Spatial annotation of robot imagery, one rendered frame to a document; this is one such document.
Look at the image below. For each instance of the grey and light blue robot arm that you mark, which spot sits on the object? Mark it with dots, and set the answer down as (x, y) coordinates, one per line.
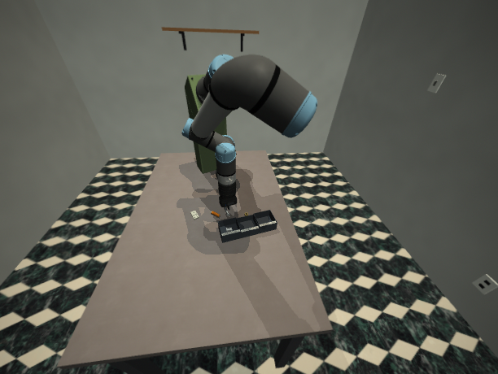
(257, 85)

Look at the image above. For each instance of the dark grey rack of bins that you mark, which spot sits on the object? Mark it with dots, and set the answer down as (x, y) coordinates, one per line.
(246, 226)

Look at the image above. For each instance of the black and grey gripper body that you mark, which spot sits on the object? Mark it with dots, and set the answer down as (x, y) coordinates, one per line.
(227, 190)

